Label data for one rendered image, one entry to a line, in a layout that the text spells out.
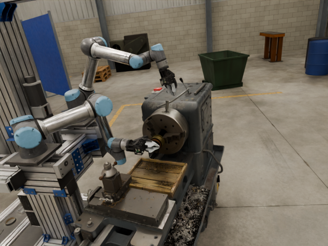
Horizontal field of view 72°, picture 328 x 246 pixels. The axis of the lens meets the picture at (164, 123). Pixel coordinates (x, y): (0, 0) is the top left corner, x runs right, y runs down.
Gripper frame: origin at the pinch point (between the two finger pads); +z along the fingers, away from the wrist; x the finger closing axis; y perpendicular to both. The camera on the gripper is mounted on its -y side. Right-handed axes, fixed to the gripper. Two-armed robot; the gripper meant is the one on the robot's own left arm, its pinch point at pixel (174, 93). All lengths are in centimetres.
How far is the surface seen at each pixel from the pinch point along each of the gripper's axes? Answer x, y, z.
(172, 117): 1.4, 18.7, 11.1
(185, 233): 0, 51, 76
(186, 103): 6.9, 0.4, 9.0
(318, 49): 173, -587, 108
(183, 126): 5.7, 15.2, 20.0
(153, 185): -11, 48, 42
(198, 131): 9.6, 1.7, 31.2
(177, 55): -338, -931, 19
